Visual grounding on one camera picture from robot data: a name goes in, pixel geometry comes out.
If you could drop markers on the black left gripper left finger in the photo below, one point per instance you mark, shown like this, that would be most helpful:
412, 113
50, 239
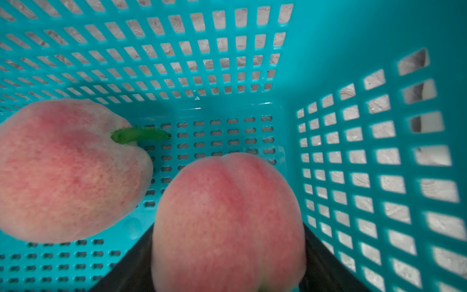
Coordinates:
133, 272

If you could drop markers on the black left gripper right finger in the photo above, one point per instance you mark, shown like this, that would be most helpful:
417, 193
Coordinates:
324, 272

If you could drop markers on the pink peach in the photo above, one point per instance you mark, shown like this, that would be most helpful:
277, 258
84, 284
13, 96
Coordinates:
228, 224
70, 169

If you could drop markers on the teal plastic basket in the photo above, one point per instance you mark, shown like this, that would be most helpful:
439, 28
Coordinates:
360, 105

